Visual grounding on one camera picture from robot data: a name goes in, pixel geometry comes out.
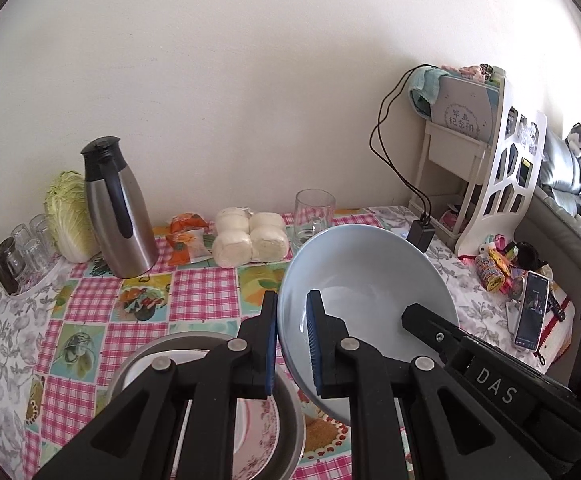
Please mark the clear glass mug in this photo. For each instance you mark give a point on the clear glass mug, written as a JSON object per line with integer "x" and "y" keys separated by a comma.
{"x": 313, "y": 215}

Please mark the small pink box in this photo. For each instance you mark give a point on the small pink box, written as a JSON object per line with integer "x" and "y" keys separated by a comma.
{"x": 450, "y": 220}

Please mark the grey photo album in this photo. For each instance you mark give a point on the grey photo album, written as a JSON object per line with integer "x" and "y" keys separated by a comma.
{"x": 463, "y": 105}

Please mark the square white plate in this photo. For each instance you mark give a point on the square white plate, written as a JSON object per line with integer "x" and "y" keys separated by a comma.
{"x": 131, "y": 366}

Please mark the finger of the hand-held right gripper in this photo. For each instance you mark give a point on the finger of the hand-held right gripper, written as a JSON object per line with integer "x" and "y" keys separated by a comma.
{"x": 428, "y": 322}

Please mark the white tray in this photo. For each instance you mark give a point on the white tray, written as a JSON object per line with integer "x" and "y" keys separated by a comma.
{"x": 50, "y": 272}

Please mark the pink knitted item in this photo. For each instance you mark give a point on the pink knitted item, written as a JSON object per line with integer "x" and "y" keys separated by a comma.
{"x": 475, "y": 71}

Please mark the plain white bowl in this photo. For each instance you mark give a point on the plain white bowl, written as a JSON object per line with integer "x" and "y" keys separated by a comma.
{"x": 370, "y": 280}

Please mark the white crochet mat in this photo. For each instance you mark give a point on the white crochet mat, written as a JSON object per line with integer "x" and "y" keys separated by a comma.
{"x": 562, "y": 320}

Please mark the black charger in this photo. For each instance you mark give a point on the black charger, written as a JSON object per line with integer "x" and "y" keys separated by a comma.
{"x": 420, "y": 235}

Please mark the colourful candy can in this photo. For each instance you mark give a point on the colourful candy can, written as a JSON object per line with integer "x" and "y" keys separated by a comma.
{"x": 490, "y": 272}

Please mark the pink checkered tablecloth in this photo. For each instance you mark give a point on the pink checkered tablecloth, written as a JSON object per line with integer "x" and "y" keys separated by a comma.
{"x": 200, "y": 290}

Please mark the teal towel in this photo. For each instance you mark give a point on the teal towel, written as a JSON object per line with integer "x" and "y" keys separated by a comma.
{"x": 423, "y": 87}

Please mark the dark tinted glass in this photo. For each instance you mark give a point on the dark tinted glass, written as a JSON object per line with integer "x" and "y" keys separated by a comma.
{"x": 3, "y": 272}

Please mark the grey leather sofa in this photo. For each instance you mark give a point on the grey leather sofa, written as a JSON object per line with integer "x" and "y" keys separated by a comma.
{"x": 560, "y": 170}

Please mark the napa cabbage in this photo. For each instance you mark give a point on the napa cabbage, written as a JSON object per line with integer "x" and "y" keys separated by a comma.
{"x": 68, "y": 220}

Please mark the stainless steel thermos jug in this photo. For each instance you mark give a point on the stainless steel thermos jug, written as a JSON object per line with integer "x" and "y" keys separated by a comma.
{"x": 120, "y": 240}

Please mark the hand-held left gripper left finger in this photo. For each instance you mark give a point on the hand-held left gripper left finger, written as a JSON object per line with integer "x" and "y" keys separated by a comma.
{"x": 269, "y": 355}

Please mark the white shelf rack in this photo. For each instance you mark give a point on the white shelf rack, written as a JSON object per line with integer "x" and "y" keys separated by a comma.
{"x": 507, "y": 135}

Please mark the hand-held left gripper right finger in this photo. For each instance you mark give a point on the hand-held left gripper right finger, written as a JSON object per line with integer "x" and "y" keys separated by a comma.
{"x": 315, "y": 345}

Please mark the orange snack packet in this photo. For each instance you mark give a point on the orange snack packet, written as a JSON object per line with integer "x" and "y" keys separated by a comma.
{"x": 188, "y": 245}

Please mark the black smartphone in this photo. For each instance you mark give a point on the black smartphone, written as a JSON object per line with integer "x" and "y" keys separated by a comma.
{"x": 530, "y": 310}

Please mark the bag of white steamed buns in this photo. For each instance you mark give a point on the bag of white steamed buns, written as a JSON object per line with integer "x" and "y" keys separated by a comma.
{"x": 235, "y": 250}

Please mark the round stainless steel basin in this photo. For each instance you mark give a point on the round stainless steel basin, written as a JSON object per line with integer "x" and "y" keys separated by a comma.
{"x": 290, "y": 420}

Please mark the round floral plate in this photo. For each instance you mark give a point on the round floral plate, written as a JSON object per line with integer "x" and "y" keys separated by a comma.
{"x": 263, "y": 440}

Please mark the clear drinking glass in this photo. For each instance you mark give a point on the clear drinking glass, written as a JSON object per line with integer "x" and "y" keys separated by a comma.
{"x": 16, "y": 267}
{"x": 20, "y": 237}
{"x": 35, "y": 260}
{"x": 40, "y": 230}

